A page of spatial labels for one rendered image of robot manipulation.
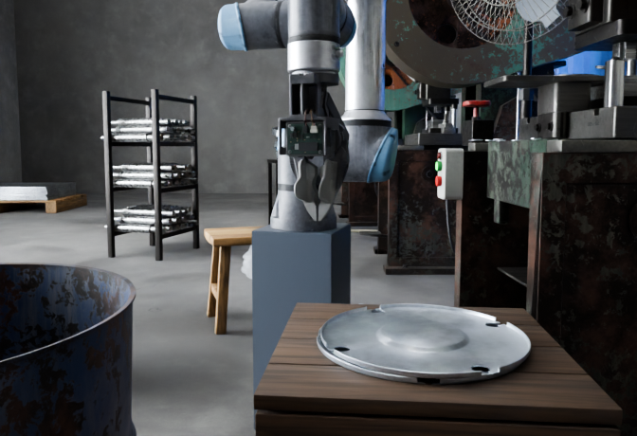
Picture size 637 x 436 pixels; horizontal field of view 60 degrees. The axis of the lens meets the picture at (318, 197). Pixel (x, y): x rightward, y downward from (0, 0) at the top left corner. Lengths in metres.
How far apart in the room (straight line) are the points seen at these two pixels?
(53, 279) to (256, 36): 0.47
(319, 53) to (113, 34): 7.65
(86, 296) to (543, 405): 0.55
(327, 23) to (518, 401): 0.53
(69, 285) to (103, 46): 7.68
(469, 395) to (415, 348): 0.12
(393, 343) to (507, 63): 2.09
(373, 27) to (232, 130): 6.74
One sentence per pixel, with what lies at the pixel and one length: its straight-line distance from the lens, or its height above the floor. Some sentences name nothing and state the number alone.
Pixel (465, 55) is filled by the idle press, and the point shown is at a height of 1.05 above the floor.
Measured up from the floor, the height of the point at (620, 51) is 0.84.
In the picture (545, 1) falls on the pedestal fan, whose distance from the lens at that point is 2.19.
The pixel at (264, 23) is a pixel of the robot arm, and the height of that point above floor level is 0.82.
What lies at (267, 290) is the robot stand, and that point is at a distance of 1.22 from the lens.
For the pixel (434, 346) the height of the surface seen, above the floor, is 0.37.
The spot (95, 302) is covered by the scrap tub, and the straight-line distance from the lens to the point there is 0.74.
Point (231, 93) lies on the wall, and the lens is 7.92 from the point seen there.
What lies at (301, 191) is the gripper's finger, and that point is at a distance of 0.81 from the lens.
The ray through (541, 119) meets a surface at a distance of 1.36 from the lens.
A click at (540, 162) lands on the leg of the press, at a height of 0.60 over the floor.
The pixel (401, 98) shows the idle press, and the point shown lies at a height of 1.02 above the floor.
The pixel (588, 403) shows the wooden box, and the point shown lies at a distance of 0.71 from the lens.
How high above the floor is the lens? 0.63
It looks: 5 degrees down
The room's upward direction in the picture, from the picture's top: straight up
